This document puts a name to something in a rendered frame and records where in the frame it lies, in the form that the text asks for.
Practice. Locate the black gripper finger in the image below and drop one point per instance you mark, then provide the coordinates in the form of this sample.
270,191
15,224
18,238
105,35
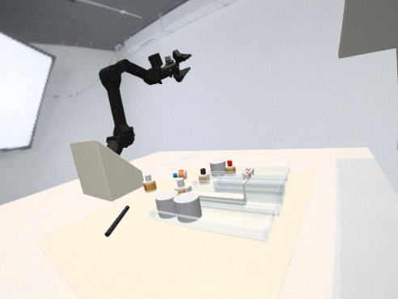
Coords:
185,56
184,71

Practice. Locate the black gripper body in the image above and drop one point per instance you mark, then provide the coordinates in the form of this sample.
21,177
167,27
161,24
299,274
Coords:
174,68

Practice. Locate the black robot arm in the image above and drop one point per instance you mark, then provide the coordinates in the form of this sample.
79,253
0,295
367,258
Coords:
110,77

